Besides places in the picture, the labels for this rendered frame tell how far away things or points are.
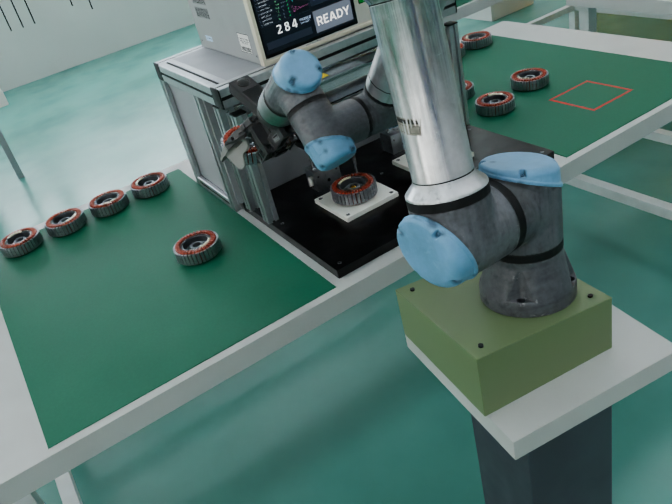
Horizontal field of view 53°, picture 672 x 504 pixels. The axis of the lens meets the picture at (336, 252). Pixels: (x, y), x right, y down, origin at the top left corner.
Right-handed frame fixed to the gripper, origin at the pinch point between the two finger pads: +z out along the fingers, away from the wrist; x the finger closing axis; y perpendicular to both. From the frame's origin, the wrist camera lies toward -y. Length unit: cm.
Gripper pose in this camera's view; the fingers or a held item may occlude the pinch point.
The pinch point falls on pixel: (247, 144)
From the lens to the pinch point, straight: 143.4
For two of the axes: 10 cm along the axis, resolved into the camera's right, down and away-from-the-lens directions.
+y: 5.3, 8.5, -0.5
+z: -3.4, 2.6, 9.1
